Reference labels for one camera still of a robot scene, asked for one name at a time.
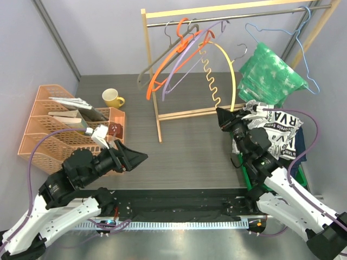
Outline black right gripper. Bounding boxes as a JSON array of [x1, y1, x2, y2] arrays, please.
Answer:
[[216, 107, 253, 158]]

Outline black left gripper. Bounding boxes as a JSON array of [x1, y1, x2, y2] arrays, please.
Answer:
[[80, 139, 149, 186]]

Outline white black printed garment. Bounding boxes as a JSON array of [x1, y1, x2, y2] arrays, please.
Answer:
[[233, 100, 303, 160]]

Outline green garment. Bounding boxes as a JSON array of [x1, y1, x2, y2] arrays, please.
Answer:
[[237, 42, 309, 106]]

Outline blue denim jeans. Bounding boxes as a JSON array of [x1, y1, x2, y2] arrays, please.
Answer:
[[294, 127, 307, 165]]

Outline purple plastic hanger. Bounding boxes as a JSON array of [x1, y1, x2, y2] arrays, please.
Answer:
[[162, 19, 230, 102]]

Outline yellow plastic hanger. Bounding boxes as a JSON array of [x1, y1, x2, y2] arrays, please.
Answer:
[[199, 41, 248, 112]]

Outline orange plastic hanger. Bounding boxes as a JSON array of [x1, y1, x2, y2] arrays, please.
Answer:
[[145, 17, 216, 101]]

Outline clear acrylic hanger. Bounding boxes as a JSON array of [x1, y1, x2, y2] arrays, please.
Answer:
[[136, 21, 200, 92]]

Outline blue wire hanger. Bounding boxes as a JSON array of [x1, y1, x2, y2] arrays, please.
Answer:
[[245, 6, 320, 95]]

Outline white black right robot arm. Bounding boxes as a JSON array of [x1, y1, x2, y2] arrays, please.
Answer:
[[216, 107, 346, 259]]

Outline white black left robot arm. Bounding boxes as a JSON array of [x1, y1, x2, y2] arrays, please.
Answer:
[[1, 141, 148, 259]]

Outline orange compartment basket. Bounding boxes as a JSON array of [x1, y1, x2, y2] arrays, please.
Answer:
[[86, 107, 127, 174]]

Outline papers in organizer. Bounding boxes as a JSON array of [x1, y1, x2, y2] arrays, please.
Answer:
[[48, 97, 108, 128]]

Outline yellow mug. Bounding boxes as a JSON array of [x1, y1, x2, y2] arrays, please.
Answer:
[[102, 88, 125, 109]]

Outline orange file organizer rack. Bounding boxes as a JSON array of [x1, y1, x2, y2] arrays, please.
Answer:
[[18, 84, 93, 174]]

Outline green plastic tray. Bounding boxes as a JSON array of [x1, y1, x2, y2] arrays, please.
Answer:
[[230, 153, 308, 191]]

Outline wooden clothes rack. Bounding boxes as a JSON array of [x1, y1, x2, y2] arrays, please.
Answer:
[[140, 0, 342, 143]]

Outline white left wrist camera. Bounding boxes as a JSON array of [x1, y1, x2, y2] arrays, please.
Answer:
[[85, 125, 110, 149]]

